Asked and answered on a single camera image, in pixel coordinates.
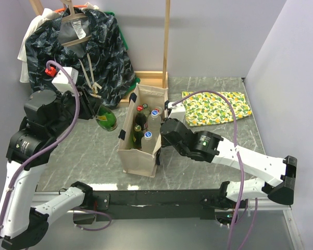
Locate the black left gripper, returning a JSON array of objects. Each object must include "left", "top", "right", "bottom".
[{"left": 48, "top": 84, "right": 104, "bottom": 138}]

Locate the silver red soda can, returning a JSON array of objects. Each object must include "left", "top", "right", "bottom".
[{"left": 155, "top": 106, "right": 163, "bottom": 116}]

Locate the dark cola glass bottle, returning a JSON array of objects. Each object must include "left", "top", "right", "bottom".
[{"left": 134, "top": 105, "right": 148, "bottom": 131}]

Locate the green glass bottle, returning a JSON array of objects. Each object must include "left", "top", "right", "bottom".
[
  {"left": 132, "top": 124, "right": 144, "bottom": 150},
  {"left": 95, "top": 105, "right": 117, "bottom": 131}
]

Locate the clear soda water bottle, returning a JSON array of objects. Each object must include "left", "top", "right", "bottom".
[{"left": 142, "top": 103, "right": 151, "bottom": 118}]

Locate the beige canvas tote bag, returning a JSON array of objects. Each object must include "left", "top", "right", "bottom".
[{"left": 118, "top": 84, "right": 168, "bottom": 178}]

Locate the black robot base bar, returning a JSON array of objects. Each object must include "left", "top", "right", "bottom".
[{"left": 81, "top": 188, "right": 236, "bottom": 220}]

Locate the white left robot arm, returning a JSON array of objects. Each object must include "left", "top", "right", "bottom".
[{"left": 0, "top": 87, "right": 97, "bottom": 249}]

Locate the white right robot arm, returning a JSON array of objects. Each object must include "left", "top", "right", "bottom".
[{"left": 160, "top": 118, "right": 297, "bottom": 207}]

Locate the lemon print cloth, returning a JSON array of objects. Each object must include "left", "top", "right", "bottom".
[{"left": 182, "top": 92, "right": 252, "bottom": 127}]

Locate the wooden clothes rack stand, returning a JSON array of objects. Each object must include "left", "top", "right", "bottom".
[{"left": 29, "top": 0, "right": 171, "bottom": 107}]

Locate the dark patterned hanging jacket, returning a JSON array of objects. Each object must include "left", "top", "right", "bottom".
[{"left": 28, "top": 8, "right": 135, "bottom": 109}]

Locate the wooden clothes hanger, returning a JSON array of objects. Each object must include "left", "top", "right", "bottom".
[{"left": 58, "top": 1, "right": 92, "bottom": 47}]

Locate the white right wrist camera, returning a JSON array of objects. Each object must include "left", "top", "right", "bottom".
[{"left": 165, "top": 101, "right": 186, "bottom": 122}]

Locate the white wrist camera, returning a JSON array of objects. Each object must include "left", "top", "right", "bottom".
[
  {"left": 45, "top": 66, "right": 78, "bottom": 93},
  {"left": 165, "top": 101, "right": 186, "bottom": 122}
]

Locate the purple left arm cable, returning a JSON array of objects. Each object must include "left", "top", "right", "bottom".
[{"left": 0, "top": 60, "right": 112, "bottom": 240}]

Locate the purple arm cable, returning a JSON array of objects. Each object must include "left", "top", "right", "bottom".
[
  {"left": 171, "top": 90, "right": 258, "bottom": 250},
  {"left": 0, "top": 60, "right": 112, "bottom": 240}
]

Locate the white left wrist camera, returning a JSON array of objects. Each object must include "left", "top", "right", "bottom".
[{"left": 45, "top": 66, "right": 78, "bottom": 93}]

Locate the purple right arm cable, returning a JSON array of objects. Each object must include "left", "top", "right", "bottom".
[{"left": 171, "top": 90, "right": 258, "bottom": 250}]

